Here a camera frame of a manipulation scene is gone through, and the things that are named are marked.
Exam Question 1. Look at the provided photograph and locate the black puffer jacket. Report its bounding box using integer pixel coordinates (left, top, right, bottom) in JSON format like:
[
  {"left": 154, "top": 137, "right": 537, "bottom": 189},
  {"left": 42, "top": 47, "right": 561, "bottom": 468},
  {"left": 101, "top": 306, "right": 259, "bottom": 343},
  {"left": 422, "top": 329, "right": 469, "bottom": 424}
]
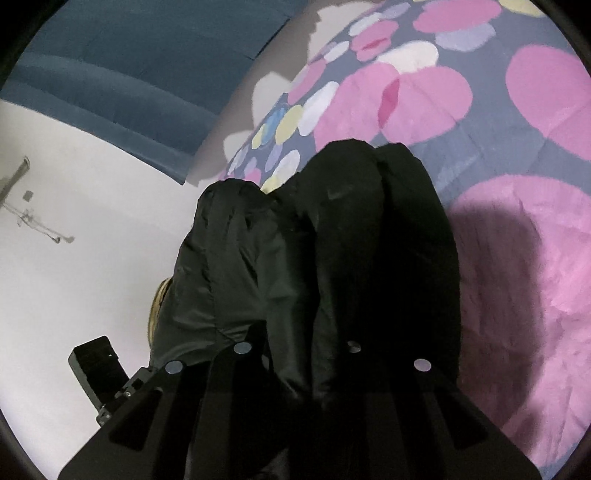
[{"left": 150, "top": 140, "right": 461, "bottom": 479}]

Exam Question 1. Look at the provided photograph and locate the yellow black striped pillow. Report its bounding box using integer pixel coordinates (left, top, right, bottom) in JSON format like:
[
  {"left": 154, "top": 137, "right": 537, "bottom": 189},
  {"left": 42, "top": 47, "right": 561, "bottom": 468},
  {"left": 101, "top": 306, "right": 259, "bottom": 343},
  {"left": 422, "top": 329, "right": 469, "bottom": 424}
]
[{"left": 147, "top": 277, "right": 172, "bottom": 348}]

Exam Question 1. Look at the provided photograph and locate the blue curtain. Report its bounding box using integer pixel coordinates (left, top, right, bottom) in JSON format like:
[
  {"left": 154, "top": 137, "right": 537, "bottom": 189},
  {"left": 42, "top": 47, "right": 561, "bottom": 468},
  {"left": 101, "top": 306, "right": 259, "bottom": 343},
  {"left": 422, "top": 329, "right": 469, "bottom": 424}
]
[{"left": 1, "top": 1, "right": 304, "bottom": 183}]

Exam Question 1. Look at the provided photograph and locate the colourful dotted bed cover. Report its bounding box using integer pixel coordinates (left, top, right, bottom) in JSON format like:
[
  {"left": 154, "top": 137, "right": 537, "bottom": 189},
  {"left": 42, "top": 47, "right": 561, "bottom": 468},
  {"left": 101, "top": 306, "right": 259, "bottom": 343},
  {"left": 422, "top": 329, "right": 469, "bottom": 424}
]
[{"left": 226, "top": 1, "right": 590, "bottom": 479}]

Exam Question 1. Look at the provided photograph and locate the wall hook rack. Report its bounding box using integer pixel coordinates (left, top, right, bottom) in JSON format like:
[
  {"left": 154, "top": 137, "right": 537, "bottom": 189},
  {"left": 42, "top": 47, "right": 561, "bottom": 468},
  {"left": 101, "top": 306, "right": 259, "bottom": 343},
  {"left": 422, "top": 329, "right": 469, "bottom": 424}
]
[{"left": 0, "top": 156, "right": 76, "bottom": 245}]

